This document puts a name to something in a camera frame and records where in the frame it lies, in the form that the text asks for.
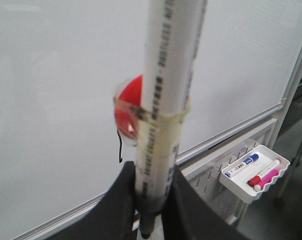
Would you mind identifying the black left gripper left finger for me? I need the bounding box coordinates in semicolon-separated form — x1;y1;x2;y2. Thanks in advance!
49;161;135;240

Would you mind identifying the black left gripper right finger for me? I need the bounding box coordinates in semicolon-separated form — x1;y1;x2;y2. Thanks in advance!
162;166;247;240

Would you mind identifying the white whiteboard marker pen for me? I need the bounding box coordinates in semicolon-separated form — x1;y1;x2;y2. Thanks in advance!
135;0;206;239

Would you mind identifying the white plastic tray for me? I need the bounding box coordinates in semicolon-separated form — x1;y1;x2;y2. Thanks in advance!
219;145;290;204

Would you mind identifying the red capped white marker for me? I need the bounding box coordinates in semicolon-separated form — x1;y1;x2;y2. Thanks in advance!
247;159;281;187

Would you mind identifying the pink marker pen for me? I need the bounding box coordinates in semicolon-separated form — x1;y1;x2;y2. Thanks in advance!
254;169;279;192

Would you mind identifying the white blue bottle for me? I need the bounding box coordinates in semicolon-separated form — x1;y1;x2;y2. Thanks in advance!
224;153;259;178

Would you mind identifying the red round magnet on marker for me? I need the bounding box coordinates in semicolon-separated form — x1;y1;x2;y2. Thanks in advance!
113;75;143;146

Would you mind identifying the white whiteboard with aluminium frame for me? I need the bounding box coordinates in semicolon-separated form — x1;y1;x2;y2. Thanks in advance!
0;0;302;240

